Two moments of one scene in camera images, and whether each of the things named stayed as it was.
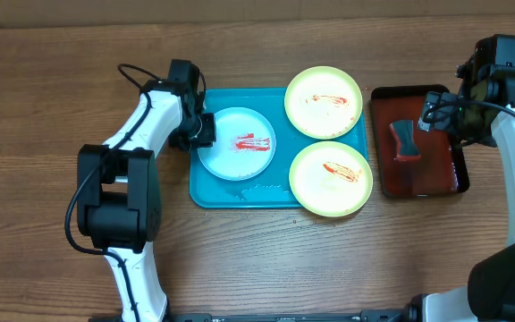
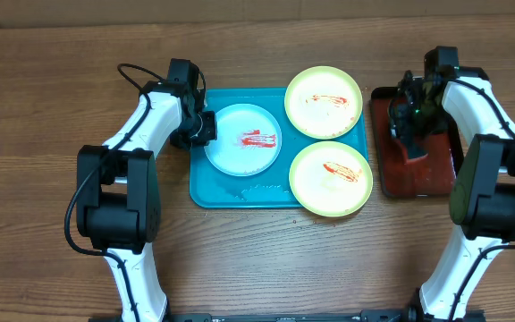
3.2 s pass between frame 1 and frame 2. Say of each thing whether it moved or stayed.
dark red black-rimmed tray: stayed
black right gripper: moved
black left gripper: stayed
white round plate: moved
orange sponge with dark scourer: moved
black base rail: stayed
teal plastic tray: stayed
